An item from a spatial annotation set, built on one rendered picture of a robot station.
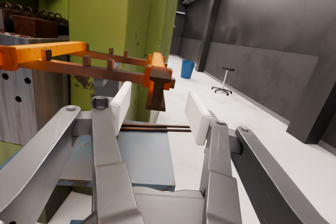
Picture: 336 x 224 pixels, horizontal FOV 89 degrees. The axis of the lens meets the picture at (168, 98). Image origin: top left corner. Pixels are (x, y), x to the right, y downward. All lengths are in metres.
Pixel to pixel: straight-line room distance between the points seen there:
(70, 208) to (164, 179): 0.88
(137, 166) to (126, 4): 0.62
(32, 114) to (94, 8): 0.50
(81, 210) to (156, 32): 1.17
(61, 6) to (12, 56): 1.02
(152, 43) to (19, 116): 0.82
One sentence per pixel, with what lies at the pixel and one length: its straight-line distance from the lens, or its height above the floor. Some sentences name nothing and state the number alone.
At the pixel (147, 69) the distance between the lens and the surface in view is 0.29.
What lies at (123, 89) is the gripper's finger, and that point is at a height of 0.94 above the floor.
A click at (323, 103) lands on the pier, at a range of 2.77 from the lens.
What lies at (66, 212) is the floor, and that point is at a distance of 1.27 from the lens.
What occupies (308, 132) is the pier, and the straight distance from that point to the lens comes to 2.86.
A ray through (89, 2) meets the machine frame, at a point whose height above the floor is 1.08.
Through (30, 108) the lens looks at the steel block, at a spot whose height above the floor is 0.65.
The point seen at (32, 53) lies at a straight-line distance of 0.40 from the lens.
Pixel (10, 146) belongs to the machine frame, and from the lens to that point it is 1.01.
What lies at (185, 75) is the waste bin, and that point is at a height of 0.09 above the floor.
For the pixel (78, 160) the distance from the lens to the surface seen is 0.52.
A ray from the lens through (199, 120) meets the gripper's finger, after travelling 0.15.
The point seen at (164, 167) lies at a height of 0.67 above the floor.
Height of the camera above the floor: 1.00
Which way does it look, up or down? 19 degrees down
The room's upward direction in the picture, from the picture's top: 10 degrees clockwise
